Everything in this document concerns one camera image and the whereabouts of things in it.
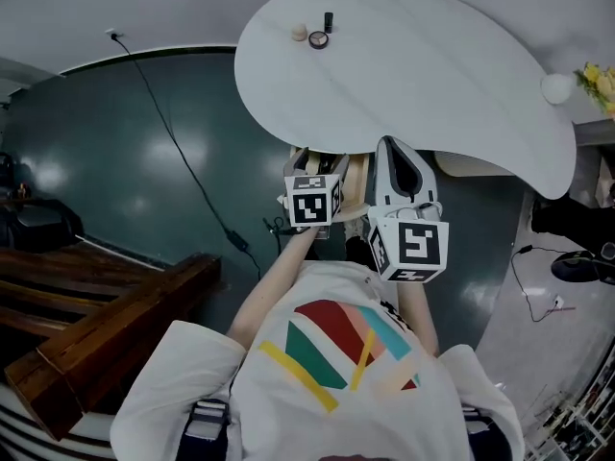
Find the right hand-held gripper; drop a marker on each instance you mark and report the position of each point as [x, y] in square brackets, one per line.
[413, 243]

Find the person's white shoe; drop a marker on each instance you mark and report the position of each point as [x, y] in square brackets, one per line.
[355, 228]

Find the beige round cosmetic sponge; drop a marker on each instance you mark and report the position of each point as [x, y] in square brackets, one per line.
[299, 32]

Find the person's white printed t-shirt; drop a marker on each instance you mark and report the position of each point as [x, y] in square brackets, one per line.
[336, 411]

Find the person's black trousers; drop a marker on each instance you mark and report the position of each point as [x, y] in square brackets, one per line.
[358, 250]

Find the white curved table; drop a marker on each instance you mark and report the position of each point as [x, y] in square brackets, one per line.
[408, 80]

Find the round eyeshadow compact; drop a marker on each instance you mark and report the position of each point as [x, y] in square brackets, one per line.
[318, 40]

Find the white floor power strip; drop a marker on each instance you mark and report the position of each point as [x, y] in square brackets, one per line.
[558, 301]

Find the black lipstick tube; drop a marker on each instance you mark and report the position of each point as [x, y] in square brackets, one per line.
[328, 22]

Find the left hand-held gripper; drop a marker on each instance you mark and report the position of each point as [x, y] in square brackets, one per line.
[310, 202]

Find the grey wooden shelf unit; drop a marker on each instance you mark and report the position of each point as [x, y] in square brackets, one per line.
[596, 161]

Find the person's right forearm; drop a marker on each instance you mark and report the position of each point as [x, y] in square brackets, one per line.
[418, 315]

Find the person's left forearm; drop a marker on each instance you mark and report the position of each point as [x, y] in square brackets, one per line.
[274, 286]

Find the black bag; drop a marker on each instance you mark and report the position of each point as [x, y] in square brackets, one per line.
[38, 224]

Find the white wall socket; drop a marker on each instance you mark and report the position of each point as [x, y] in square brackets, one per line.
[114, 33]

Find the dark wooden bench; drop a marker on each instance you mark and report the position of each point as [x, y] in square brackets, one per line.
[96, 315]

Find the white striped bedding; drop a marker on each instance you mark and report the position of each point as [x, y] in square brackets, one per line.
[29, 430]

